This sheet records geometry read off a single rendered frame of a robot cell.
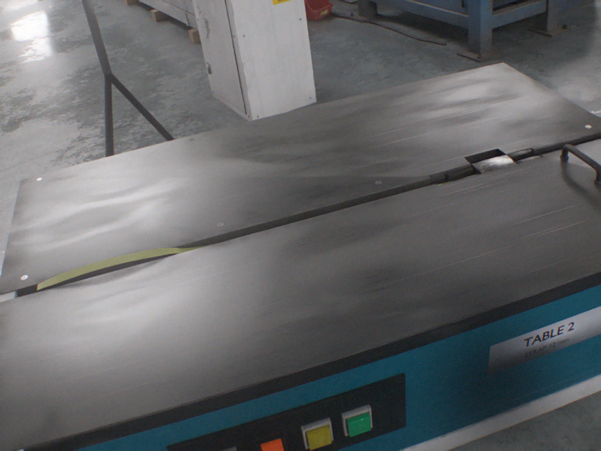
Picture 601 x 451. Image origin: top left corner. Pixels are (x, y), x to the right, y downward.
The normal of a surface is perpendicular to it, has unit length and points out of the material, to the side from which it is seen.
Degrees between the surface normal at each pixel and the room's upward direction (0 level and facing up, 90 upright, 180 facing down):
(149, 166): 0
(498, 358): 90
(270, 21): 90
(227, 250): 0
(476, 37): 90
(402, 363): 90
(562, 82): 0
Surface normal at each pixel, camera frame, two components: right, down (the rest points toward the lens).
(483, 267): -0.14, -0.82
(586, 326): 0.27, 0.51
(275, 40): 0.49, 0.43
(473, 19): -0.86, 0.37
